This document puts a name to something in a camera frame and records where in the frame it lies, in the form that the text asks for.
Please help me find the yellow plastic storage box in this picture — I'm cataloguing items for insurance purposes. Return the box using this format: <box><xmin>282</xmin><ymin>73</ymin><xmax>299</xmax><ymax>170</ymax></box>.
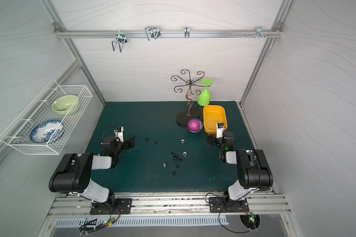
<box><xmin>203</xmin><ymin>105</ymin><xmax>228</xmax><ymax>134</ymax></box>

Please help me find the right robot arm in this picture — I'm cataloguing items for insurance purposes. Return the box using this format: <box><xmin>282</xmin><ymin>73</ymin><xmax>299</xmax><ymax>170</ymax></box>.
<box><xmin>207</xmin><ymin>130</ymin><xmax>274</xmax><ymax>206</ymax></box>

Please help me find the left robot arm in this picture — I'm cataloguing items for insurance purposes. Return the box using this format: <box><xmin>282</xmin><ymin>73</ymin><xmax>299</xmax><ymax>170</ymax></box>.
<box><xmin>48</xmin><ymin>136</ymin><xmax>135</xmax><ymax>215</ymax></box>

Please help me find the small blue patterned bowl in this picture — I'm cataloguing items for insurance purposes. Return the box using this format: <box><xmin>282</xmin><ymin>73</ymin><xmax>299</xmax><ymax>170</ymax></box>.
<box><xmin>187</xmin><ymin>118</ymin><xmax>203</xmax><ymax>133</ymax></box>

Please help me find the magenta ball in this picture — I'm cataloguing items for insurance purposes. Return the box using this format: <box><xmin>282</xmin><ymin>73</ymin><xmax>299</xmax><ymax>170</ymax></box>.
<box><xmin>188</xmin><ymin>119</ymin><xmax>200</xmax><ymax>131</ymax></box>

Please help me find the brown metal cup stand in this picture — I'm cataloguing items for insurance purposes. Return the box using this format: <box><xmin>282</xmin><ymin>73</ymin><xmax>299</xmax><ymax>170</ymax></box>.
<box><xmin>171</xmin><ymin>69</ymin><xmax>205</xmax><ymax>125</ymax></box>

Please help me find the green plastic goblet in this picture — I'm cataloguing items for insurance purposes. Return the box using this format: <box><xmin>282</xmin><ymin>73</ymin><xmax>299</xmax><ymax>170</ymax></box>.
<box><xmin>197</xmin><ymin>79</ymin><xmax>214</xmax><ymax>107</ymax></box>

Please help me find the green ceramic bowl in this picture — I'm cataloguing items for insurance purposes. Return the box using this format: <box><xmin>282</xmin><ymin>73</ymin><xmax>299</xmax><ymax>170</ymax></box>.
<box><xmin>51</xmin><ymin>95</ymin><xmax>80</xmax><ymax>116</ymax></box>

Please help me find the blue white patterned plate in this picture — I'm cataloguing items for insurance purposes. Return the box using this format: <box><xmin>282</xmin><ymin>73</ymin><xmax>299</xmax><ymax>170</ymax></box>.
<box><xmin>30</xmin><ymin>120</ymin><xmax>64</xmax><ymax>144</ymax></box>

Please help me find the white vent grille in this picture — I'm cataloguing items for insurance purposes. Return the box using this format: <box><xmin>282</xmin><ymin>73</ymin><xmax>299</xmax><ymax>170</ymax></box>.
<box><xmin>54</xmin><ymin>215</ymin><xmax>229</xmax><ymax>228</ymax></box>

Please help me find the metal double hook left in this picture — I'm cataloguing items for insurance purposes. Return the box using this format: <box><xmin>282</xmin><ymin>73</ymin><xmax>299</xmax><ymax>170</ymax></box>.
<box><xmin>111</xmin><ymin>30</ymin><xmax>128</xmax><ymax>52</ymax></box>

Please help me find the metal double hook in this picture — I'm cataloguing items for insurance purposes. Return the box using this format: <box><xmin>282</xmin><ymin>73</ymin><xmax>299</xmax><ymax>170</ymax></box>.
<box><xmin>111</xmin><ymin>30</ymin><xmax>128</xmax><ymax>52</ymax></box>
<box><xmin>144</xmin><ymin>26</ymin><xmax>161</xmax><ymax>41</ymax></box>

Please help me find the metal double hook middle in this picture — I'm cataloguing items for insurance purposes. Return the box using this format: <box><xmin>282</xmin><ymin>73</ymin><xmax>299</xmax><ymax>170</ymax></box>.
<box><xmin>144</xmin><ymin>26</ymin><xmax>161</xmax><ymax>41</ymax></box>

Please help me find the small metal hook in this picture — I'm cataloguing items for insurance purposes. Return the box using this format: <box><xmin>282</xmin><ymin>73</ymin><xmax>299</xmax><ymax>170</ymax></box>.
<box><xmin>184</xmin><ymin>26</ymin><xmax>190</xmax><ymax>39</ymax></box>

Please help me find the metal hook right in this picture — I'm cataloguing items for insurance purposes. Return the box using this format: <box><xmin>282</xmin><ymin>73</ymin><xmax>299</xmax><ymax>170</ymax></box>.
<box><xmin>245</xmin><ymin>27</ymin><xmax>272</xmax><ymax>39</ymax></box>

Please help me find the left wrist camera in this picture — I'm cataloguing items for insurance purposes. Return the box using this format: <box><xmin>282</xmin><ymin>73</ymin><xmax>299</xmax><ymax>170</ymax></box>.
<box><xmin>113</xmin><ymin>126</ymin><xmax>124</xmax><ymax>142</ymax></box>

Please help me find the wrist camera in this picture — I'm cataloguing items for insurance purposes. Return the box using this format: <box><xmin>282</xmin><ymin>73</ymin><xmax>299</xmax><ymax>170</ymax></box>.
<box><xmin>216</xmin><ymin>123</ymin><xmax>226</xmax><ymax>139</ymax></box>
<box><xmin>113</xmin><ymin>126</ymin><xmax>124</xmax><ymax>142</ymax></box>

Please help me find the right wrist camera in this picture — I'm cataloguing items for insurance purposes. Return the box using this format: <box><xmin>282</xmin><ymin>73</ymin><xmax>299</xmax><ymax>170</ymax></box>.
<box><xmin>216</xmin><ymin>123</ymin><xmax>226</xmax><ymax>139</ymax></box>

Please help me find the right base cable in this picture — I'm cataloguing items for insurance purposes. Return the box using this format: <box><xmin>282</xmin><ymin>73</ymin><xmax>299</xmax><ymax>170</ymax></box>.
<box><xmin>204</xmin><ymin>192</ymin><xmax>260</xmax><ymax>234</ymax></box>

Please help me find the base cable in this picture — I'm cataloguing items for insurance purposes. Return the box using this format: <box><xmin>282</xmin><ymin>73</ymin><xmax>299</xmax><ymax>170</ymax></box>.
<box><xmin>78</xmin><ymin>204</ymin><xmax>122</xmax><ymax>235</ymax></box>
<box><xmin>204</xmin><ymin>192</ymin><xmax>260</xmax><ymax>234</ymax></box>

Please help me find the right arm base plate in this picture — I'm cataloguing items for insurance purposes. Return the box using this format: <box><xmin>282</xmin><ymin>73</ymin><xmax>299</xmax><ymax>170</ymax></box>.
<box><xmin>209</xmin><ymin>197</ymin><xmax>250</xmax><ymax>213</ymax></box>

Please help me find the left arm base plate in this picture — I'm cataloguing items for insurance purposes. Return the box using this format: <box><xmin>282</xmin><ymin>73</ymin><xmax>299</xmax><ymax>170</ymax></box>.
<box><xmin>90</xmin><ymin>198</ymin><xmax>133</xmax><ymax>215</ymax></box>

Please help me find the left base cable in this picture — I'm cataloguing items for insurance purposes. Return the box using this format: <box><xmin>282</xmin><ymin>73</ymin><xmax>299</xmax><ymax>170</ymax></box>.
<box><xmin>78</xmin><ymin>204</ymin><xmax>122</xmax><ymax>235</ymax></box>

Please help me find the white wire basket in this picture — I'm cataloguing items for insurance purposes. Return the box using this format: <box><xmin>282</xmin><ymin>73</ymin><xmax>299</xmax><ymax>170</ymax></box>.
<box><xmin>0</xmin><ymin>80</ymin><xmax>93</xmax><ymax>155</ymax></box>

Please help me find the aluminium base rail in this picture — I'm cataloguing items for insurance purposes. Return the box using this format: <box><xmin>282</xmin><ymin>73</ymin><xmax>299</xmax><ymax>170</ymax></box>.
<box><xmin>47</xmin><ymin>191</ymin><xmax>291</xmax><ymax>218</ymax></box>

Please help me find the aluminium top rail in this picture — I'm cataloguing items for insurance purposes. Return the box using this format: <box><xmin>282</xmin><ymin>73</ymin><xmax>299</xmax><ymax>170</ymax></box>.
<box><xmin>54</xmin><ymin>29</ymin><xmax>283</xmax><ymax>39</ymax></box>

